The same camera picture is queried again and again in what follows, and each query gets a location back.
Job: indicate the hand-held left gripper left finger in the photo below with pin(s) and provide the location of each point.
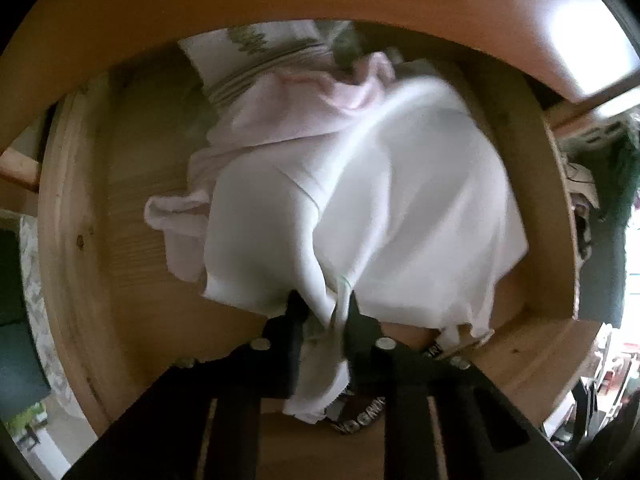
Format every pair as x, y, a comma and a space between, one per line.
285, 350

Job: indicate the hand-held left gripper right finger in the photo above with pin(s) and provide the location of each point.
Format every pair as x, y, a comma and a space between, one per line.
365, 355

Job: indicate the white garment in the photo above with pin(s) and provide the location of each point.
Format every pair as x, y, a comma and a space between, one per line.
375, 210

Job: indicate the wooden drawer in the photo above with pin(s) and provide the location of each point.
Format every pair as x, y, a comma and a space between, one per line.
125, 235

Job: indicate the pink garment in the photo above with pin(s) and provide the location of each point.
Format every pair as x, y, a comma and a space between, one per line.
280, 110

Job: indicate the pink white cloth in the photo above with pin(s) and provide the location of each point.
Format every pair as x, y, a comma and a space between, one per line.
250, 65

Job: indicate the grey floral bed quilt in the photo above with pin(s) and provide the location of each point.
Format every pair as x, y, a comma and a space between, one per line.
35, 270

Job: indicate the green printed box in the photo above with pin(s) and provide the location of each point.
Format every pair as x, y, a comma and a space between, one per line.
25, 425

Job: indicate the teal green cloth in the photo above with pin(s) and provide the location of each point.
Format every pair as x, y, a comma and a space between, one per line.
625, 175

